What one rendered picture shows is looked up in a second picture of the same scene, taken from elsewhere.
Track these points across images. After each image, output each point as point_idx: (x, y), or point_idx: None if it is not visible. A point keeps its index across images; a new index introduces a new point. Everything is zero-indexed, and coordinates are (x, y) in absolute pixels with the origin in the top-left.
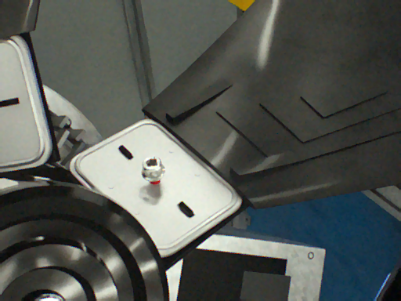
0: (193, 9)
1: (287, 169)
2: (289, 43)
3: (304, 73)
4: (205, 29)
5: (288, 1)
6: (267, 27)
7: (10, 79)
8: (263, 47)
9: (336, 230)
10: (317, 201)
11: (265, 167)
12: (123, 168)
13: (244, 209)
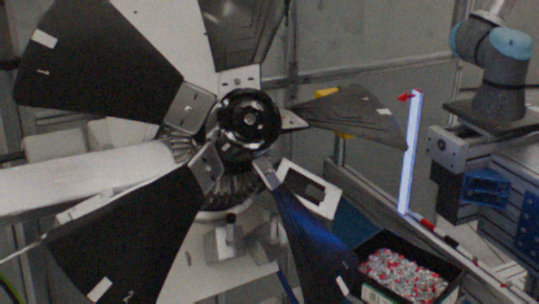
0: (321, 171)
1: (323, 122)
2: (335, 103)
3: (337, 109)
4: None
5: (339, 95)
6: (329, 99)
7: (253, 73)
8: (326, 102)
9: None
10: None
11: (317, 119)
12: None
13: (308, 128)
